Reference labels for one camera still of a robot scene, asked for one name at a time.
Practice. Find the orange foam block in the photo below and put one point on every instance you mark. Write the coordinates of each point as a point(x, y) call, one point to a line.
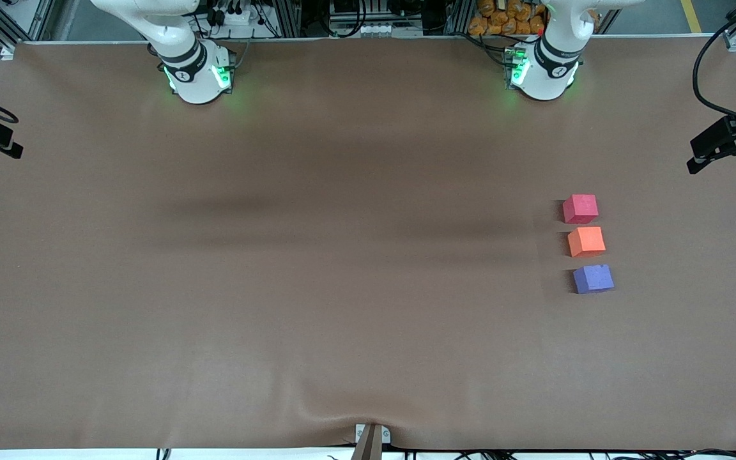
point(586, 241)

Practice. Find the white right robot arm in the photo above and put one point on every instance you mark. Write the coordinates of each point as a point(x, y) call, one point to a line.
point(195, 83)

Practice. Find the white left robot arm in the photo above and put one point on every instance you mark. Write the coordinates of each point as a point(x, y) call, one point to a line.
point(544, 83)

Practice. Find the red foam block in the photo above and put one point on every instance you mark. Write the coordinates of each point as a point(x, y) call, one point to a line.
point(580, 209)

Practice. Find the purple foam block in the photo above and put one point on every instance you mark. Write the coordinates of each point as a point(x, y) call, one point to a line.
point(593, 279)

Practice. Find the pile of orange packets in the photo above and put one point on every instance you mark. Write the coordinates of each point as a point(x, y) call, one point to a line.
point(502, 19)

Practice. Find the white power strip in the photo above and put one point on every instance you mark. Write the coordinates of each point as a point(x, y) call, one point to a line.
point(240, 18)

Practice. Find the white terminal strip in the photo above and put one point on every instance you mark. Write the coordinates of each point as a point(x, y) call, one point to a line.
point(387, 29)

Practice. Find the brown table cover mat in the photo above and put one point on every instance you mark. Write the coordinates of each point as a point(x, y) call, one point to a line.
point(368, 332)

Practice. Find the grey metal bracket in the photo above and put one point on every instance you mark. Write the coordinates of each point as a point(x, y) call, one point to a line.
point(373, 444)

